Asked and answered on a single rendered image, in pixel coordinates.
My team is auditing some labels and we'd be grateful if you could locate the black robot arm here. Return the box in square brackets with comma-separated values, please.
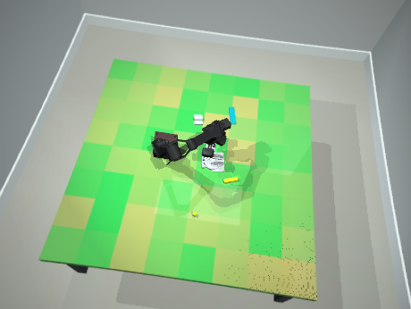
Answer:
[151, 118, 231, 162]

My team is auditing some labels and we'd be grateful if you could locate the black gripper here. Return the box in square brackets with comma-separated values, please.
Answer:
[202, 139, 215, 158]

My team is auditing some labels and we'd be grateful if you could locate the cyan flat bar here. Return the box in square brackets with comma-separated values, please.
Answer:
[229, 107, 236, 124]

